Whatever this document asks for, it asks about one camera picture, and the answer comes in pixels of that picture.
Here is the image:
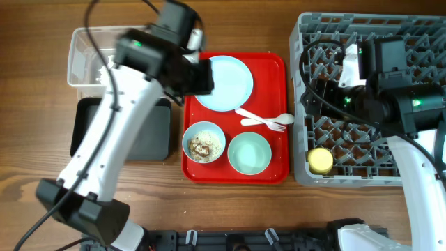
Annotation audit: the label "light blue plate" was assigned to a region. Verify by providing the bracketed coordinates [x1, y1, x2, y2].
[196, 55, 254, 112]

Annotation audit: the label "yellow plastic cup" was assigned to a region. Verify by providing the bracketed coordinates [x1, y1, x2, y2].
[307, 148, 334, 175]

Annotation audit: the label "blue bowl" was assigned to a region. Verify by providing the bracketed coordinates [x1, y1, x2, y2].
[182, 121, 226, 164]

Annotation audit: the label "rice food leftovers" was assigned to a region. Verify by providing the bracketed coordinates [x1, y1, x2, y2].
[187, 131, 223, 163]

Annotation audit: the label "white napkin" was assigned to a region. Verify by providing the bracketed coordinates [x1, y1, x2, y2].
[96, 55, 114, 86]

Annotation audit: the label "green bowl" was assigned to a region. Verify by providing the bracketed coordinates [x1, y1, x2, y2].
[227, 132, 272, 176]

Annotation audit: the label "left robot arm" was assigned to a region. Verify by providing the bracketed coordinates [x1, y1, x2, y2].
[36, 1, 214, 250]

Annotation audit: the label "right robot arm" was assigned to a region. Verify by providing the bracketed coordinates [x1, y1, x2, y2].
[298, 36, 445, 250]

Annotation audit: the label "grey dishwasher rack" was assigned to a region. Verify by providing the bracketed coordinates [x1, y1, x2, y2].
[289, 13, 445, 188]

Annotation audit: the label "black waste tray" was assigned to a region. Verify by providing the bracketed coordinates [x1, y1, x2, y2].
[70, 97, 172, 161]

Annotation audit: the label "white plastic spoon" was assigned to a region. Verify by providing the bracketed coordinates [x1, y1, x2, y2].
[240, 113, 295, 126]

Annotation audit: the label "white plastic fork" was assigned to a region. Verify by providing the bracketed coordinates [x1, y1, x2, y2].
[234, 107, 286, 132]

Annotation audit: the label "clear plastic bin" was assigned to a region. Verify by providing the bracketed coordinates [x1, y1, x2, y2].
[67, 26, 145, 100]

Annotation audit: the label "left black cable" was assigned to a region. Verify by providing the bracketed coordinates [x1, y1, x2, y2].
[12, 0, 121, 251]

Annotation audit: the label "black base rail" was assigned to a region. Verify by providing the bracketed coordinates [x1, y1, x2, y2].
[79, 218, 390, 251]

